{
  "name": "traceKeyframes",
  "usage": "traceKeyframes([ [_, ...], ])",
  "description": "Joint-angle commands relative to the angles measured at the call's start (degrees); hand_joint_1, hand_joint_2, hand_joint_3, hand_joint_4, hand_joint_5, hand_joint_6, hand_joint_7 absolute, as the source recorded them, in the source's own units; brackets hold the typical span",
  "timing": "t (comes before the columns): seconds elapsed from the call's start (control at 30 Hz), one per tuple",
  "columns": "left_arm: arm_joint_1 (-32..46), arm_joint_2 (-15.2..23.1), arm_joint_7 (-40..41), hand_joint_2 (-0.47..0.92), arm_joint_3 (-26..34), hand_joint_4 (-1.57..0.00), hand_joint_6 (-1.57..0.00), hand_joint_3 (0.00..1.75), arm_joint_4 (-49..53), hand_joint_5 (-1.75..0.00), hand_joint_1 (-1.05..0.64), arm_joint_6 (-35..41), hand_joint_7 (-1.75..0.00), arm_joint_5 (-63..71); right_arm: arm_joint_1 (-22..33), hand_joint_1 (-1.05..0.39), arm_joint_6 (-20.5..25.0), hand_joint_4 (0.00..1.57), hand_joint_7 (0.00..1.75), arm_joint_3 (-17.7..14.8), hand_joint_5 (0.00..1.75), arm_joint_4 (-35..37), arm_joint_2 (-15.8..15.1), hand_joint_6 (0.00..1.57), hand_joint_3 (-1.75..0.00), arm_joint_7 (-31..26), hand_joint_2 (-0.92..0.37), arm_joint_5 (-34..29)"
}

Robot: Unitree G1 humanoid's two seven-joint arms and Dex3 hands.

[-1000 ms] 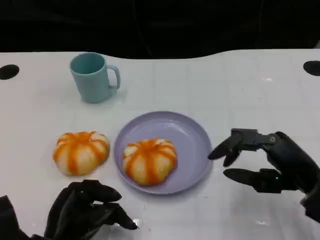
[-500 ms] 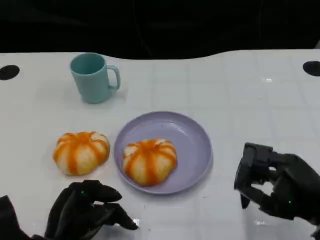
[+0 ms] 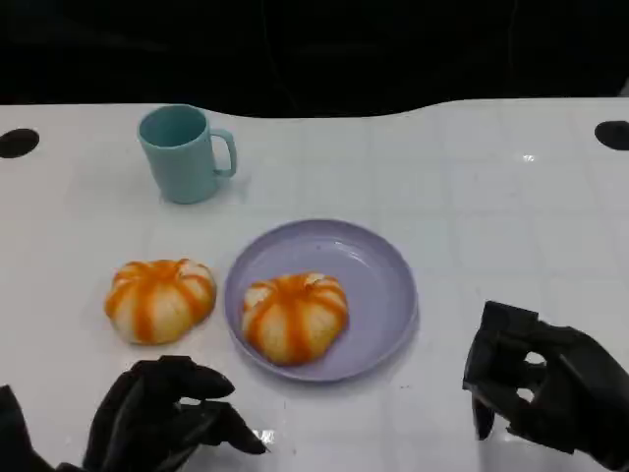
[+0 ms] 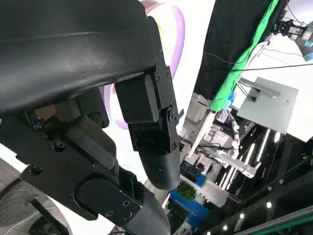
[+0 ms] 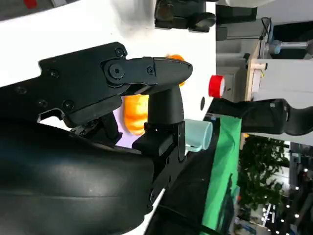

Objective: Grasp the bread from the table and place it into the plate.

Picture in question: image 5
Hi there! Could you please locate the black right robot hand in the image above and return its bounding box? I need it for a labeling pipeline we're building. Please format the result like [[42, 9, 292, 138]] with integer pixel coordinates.
[[0, 42, 194, 235]]

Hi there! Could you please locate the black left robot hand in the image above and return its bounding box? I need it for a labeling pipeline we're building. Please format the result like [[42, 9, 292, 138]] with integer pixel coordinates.
[[154, 0, 217, 33]]

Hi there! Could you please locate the orange white toy bread roll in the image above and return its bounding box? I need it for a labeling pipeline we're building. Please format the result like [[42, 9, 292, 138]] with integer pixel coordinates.
[[121, 94, 150, 136], [166, 53, 187, 88]]

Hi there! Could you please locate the lilac plate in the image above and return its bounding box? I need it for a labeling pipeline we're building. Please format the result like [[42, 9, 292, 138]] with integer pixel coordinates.
[[112, 107, 144, 150]]

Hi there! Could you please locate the red tape roll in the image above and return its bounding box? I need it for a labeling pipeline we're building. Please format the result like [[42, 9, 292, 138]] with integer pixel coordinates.
[[208, 74, 225, 98]]

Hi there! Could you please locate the black backdrop cloth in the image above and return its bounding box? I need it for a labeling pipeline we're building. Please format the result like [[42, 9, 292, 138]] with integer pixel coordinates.
[[145, 144, 221, 235]]

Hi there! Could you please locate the pale green mug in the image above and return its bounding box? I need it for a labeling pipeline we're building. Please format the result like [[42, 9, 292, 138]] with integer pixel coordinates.
[[183, 118, 213, 152]]

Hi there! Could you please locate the green cloth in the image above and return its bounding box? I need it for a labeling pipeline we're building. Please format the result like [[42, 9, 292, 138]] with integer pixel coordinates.
[[200, 117, 243, 235]]

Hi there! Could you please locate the green leafy plant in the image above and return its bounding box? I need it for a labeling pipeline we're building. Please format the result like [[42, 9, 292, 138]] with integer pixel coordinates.
[[238, 134, 291, 213]]

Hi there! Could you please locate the light wooden frame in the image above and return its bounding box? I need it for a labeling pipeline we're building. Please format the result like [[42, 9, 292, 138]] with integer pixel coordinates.
[[244, 52, 268, 101]]

